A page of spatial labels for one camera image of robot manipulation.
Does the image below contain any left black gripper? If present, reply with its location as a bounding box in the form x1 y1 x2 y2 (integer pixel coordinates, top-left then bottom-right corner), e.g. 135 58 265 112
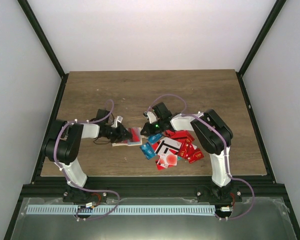
104 123 133 144

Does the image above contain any beige leather card holder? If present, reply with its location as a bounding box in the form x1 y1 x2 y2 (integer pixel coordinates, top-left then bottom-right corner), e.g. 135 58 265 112
111 127 143 148

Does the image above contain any white card red circle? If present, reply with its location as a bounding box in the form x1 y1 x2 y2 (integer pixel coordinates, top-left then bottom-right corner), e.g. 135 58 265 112
156 153 178 169

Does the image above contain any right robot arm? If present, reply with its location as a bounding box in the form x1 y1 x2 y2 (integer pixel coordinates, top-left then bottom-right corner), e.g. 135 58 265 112
141 102 233 202

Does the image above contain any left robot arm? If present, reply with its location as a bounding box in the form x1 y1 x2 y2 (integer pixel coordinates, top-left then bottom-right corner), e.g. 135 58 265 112
41 109 132 202

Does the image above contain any blue card upper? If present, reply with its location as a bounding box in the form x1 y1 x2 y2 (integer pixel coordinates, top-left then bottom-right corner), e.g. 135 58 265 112
147 133 163 145

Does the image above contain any blue card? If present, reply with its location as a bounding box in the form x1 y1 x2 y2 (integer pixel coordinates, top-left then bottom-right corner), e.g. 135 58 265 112
139 142 157 160
147 133 163 145

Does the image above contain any white black red card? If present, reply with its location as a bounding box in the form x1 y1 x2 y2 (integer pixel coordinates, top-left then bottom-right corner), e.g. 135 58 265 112
152 137 182 155

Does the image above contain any blue card lower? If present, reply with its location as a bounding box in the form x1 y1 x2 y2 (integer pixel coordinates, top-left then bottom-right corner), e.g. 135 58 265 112
139 142 157 160

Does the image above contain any red gold card middle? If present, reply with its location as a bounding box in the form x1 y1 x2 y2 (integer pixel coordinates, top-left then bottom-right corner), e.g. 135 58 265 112
177 140 199 161

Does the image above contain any red card gold vip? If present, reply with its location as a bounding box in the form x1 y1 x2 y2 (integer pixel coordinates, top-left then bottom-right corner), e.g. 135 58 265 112
186 148 204 164

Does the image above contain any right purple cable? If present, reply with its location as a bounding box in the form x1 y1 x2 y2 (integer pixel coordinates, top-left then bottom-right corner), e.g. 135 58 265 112
146 93 255 221

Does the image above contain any black aluminium frame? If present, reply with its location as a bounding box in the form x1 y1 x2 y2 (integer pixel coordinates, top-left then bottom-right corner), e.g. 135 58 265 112
4 0 300 240

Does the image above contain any light blue slotted cable duct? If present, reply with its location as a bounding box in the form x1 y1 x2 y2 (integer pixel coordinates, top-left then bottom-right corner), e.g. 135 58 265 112
26 204 216 216

